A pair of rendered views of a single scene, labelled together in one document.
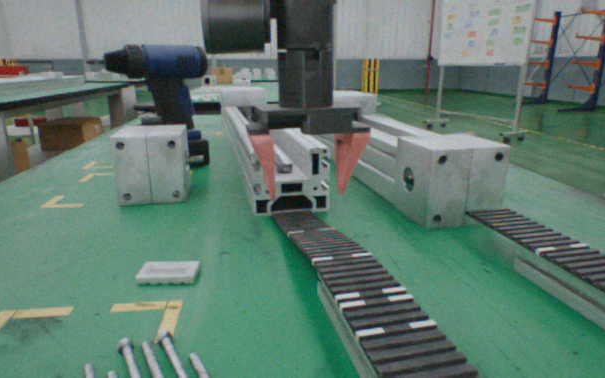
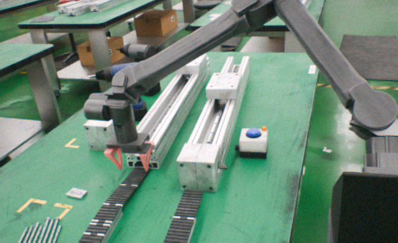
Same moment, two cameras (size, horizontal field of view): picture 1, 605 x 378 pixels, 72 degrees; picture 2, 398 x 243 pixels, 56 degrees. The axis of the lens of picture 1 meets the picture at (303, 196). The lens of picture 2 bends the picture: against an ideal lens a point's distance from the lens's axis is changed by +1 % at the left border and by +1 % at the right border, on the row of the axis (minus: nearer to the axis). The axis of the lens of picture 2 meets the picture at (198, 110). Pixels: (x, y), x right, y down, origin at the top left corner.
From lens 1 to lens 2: 0.78 m
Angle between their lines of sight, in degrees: 28
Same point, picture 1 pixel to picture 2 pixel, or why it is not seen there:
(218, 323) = (74, 217)
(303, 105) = (120, 142)
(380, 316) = (95, 229)
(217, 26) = (89, 115)
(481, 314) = (143, 233)
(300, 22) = (114, 117)
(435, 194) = (181, 177)
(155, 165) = (100, 137)
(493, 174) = (208, 173)
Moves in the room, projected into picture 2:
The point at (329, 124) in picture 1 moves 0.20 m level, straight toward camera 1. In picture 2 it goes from (129, 150) to (71, 196)
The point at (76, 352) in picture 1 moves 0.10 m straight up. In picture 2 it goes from (39, 217) to (28, 186)
